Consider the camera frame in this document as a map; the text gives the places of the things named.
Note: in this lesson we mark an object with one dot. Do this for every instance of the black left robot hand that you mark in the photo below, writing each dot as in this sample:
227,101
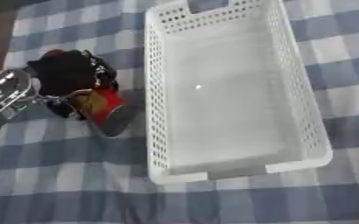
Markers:
67,73

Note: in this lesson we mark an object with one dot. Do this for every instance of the red and yellow can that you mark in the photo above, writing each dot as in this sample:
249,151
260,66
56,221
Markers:
106,109

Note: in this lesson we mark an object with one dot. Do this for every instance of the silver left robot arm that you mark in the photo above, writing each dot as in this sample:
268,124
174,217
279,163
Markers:
2,96

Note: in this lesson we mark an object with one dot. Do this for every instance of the white perforated plastic basket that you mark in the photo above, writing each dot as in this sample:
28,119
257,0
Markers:
228,96

